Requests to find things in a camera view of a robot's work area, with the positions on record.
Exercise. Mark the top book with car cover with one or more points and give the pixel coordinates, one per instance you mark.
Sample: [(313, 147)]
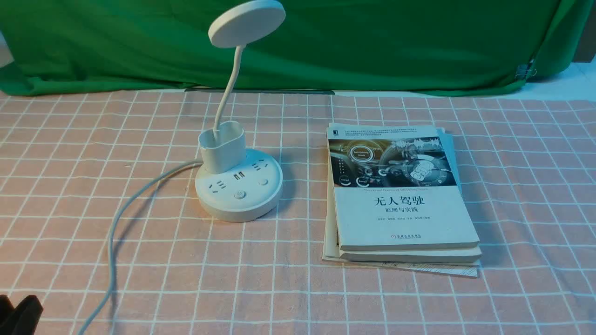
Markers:
[(400, 204)]

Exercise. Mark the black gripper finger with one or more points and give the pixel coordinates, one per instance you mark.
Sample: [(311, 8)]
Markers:
[(24, 318)]

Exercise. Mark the pink checkered tablecloth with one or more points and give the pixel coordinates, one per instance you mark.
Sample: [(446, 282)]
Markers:
[(69, 162)]

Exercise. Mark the white desk lamp with sockets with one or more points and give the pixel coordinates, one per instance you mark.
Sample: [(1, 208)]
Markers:
[(236, 183)]

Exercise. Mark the green backdrop cloth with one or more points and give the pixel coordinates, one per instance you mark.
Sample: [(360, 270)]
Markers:
[(451, 48)]

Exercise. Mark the metal binder clip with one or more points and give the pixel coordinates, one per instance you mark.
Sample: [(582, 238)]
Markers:
[(525, 71)]

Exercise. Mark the bottom thin paper booklet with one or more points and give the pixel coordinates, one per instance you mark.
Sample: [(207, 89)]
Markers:
[(331, 251)]

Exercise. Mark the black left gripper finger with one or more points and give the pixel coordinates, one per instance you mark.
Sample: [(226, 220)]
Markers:
[(6, 308)]

